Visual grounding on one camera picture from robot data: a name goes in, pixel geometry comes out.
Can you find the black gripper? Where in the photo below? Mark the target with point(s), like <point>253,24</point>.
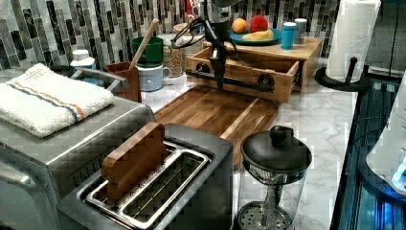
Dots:
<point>217,33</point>

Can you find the wooden drawer with black handle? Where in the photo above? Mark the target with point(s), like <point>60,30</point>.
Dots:
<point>262,76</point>

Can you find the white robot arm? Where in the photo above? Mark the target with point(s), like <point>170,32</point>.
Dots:
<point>308,145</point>

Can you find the blue round plate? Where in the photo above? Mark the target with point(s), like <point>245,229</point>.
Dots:
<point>237,38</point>

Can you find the glass jar wooden lid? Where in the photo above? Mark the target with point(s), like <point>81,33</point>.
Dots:
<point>189,44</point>

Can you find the orange fruit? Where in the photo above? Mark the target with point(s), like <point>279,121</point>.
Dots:
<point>239,25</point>

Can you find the glass jar clear lid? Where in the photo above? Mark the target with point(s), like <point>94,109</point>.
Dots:
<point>172,57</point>

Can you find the red apple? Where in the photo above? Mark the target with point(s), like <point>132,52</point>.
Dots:
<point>258,23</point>

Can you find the colourful cereal box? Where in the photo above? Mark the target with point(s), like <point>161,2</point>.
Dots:
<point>192,8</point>

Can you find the yellow banana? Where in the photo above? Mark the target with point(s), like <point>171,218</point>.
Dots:
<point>259,36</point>

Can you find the wooden cutting board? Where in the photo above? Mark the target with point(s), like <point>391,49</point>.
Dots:
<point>225,114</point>

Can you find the green mug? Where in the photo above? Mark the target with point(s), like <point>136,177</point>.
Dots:
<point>154,53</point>

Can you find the blue shaker bottle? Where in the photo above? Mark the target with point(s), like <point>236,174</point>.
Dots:
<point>288,34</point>

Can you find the light blue mug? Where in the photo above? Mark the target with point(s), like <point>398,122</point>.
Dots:
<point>151,79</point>

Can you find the dark grey shaker bottle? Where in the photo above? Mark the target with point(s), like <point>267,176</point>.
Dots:
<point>300,30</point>

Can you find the wooden pestle stick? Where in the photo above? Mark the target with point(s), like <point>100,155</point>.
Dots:
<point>151,29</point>

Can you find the black paper towel holder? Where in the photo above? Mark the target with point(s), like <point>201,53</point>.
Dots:
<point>360,85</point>

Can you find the glass french press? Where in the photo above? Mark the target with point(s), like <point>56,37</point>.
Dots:
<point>272,177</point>

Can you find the blue bottle white cap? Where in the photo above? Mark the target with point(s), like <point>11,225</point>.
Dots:
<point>81,58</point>

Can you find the black slot toaster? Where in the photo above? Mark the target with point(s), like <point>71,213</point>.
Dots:
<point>193,190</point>

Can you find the brown wooden toast slice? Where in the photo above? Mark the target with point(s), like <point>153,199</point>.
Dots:
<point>130,163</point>

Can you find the white paper towel roll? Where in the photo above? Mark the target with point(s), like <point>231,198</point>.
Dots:
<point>351,38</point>

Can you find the white striped folded towel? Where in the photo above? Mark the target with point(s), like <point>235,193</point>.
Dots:
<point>43,102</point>

